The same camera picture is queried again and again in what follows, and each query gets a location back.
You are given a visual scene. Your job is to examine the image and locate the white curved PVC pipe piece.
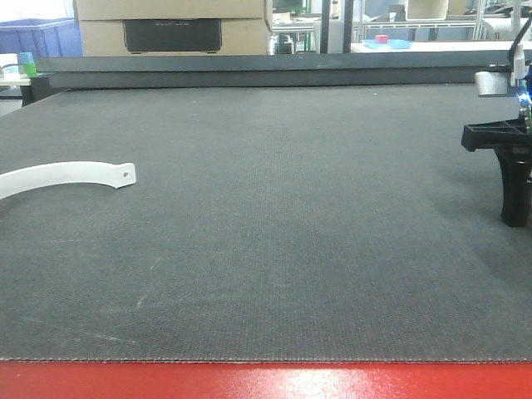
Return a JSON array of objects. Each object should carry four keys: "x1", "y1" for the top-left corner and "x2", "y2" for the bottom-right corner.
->
[{"x1": 1, "y1": 161, "x2": 136, "y2": 200}]

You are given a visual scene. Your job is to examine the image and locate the pink cube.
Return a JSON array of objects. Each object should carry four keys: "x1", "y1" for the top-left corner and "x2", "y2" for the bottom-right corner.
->
[{"x1": 374, "y1": 34, "x2": 389, "y2": 44}]

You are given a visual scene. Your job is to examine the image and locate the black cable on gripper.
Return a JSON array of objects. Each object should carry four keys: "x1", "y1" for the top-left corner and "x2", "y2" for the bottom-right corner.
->
[{"x1": 507, "y1": 16, "x2": 532, "y2": 67}]

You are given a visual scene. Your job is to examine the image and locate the blue tray under cube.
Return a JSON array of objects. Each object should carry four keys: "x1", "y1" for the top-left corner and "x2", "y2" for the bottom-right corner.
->
[{"x1": 362, "y1": 38, "x2": 411, "y2": 52}]

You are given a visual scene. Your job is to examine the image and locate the large cardboard box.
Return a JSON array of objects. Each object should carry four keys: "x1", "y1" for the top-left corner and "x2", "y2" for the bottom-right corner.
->
[{"x1": 75, "y1": 0, "x2": 273, "y2": 57}]

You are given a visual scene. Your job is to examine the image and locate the green and blue cup stack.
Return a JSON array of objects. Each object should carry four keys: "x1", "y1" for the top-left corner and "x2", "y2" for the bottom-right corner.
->
[{"x1": 17, "y1": 52, "x2": 37, "y2": 77}]

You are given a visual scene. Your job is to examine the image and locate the blue plastic crate on table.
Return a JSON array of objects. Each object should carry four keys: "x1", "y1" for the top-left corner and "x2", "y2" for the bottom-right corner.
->
[{"x1": 1, "y1": 17, "x2": 83, "y2": 57}]

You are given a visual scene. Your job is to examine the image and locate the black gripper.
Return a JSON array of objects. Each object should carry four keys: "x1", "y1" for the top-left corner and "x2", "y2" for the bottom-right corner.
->
[{"x1": 461, "y1": 119, "x2": 531, "y2": 227}]

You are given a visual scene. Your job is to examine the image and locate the silver camera cylinder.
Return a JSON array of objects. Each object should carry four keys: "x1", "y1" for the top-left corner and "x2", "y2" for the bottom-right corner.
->
[{"x1": 475, "y1": 71, "x2": 510, "y2": 97}]

